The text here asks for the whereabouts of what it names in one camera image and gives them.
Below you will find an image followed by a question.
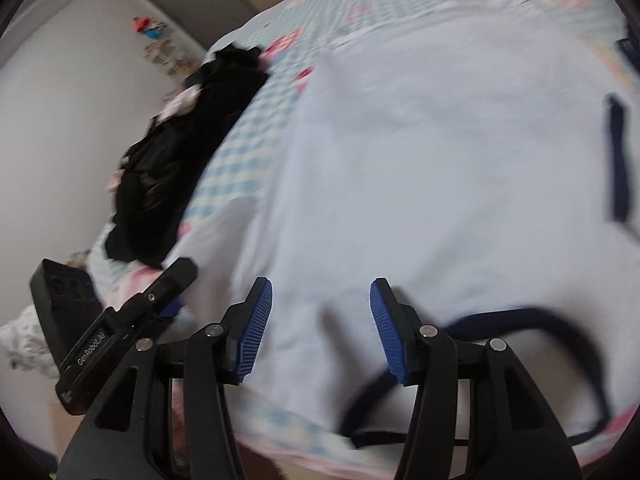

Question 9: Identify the pile of white clothes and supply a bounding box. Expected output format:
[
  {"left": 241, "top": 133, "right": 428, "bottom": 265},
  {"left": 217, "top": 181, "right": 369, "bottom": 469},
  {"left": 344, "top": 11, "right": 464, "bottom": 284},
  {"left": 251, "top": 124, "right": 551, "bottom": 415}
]
[{"left": 0, "top": 305, "right": 62, "bottom": 382}]

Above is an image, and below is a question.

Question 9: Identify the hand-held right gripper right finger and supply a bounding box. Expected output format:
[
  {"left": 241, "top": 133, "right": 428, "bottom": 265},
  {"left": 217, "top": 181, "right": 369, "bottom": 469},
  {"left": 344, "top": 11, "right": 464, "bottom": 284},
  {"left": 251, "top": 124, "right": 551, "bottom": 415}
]
[{"left": 369, "top": 276, "right": 584, "bottom": 480}]

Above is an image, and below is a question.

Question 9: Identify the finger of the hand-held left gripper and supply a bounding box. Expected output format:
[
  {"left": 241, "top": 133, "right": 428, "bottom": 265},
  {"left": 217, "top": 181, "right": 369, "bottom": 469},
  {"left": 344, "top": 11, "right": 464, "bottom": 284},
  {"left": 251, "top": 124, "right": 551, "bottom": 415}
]
[{"left": 144, "top": 257, "right": 200, "bottom": 322}]

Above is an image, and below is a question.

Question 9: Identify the red and blue wall doll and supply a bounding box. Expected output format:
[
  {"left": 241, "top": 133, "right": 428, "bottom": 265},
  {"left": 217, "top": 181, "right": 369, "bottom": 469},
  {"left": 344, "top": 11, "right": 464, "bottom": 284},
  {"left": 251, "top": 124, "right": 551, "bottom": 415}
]
[{"left": 133, "top": 16, "right": 167, "bottom": 41}]

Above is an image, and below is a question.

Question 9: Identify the white shelf rack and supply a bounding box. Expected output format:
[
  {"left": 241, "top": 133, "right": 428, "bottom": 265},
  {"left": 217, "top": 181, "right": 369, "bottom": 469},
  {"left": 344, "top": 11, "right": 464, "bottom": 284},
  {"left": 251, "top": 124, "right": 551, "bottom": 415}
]
[{"left": 145, "top": 40, "right": 200, "bottom": 78}]

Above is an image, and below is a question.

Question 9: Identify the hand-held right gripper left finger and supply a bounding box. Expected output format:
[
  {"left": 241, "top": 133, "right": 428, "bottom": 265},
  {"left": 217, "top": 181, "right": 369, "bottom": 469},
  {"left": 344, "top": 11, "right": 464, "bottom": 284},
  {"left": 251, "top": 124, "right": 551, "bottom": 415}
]
[{"left": 57, "top": 276, "right": 275, "bottom": 480}]

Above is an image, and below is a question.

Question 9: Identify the pink ruffled garment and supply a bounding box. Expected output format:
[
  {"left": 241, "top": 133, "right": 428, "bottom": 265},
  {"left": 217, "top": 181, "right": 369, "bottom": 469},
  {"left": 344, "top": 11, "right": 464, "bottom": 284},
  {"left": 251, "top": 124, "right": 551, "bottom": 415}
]
[{"left": 155, "top": 85, "right": 205, "bottom": 121}]

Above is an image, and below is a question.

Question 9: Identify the white shirt with navy trim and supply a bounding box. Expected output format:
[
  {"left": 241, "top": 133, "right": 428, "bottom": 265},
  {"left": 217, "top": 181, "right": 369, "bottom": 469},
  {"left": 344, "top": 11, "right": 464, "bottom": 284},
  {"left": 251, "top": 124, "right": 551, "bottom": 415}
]
[{"left": 180, "top": 10, "right": 640, "bottom": 443}]

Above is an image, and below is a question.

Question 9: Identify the pile of black clothes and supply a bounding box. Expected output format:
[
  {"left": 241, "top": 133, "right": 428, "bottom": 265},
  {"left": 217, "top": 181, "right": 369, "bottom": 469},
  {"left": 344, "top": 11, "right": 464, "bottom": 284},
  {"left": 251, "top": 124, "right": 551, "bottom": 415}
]
[{"left": 105, "top": 46, "right": 271, "bottom": 269}]

